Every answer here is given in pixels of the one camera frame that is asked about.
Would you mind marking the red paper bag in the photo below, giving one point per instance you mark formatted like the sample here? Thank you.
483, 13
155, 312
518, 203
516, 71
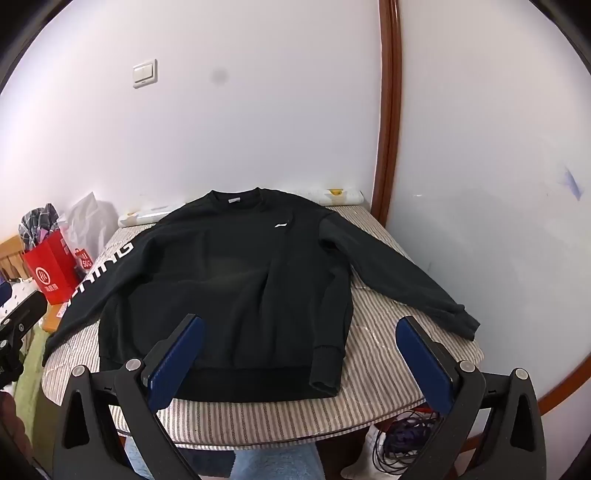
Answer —
48, 272

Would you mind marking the striped quilted blanket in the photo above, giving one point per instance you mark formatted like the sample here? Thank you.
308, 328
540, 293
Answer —
383, 323

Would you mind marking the red white printed packet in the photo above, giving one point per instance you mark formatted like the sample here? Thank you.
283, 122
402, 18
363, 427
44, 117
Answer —
85, 259

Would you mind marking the wooden chair back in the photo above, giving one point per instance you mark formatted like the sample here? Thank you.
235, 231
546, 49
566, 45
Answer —
9, 258

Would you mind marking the orange envelope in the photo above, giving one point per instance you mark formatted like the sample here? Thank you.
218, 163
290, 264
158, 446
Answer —
55, 318

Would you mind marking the brown wooden baseboard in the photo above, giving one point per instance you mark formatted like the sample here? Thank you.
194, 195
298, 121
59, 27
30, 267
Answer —
563, 385

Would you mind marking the long white box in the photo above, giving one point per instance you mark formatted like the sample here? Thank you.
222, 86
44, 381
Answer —
143, 216
332, 196

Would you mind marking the white cloth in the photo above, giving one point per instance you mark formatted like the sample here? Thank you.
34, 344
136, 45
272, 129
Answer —
364, 457

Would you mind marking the person's blue jeans leg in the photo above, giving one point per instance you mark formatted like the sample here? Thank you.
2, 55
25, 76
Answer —
268, 461

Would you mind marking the green mat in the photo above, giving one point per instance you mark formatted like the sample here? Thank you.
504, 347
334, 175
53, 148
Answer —
32, 369

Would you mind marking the white plastic bag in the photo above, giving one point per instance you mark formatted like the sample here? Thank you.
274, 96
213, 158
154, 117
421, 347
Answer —
90, 221

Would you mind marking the black sweatshirt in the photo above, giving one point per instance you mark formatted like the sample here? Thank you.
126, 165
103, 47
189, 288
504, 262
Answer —
221, 277

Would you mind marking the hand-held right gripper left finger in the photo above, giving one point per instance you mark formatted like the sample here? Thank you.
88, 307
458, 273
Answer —
178, 360

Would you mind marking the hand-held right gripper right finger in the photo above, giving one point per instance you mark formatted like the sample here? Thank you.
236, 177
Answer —
422, 364

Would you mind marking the dark plaid cloth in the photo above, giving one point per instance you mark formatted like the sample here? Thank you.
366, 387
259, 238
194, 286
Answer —
37, 226

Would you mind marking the person's left forearm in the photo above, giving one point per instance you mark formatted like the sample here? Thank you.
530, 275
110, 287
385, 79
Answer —
14, 438

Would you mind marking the white wall switch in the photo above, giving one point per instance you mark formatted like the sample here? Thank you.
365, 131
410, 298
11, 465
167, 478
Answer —
145, 74

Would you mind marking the brown wooden wall trim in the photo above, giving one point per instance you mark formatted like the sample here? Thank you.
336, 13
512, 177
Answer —
388, 115

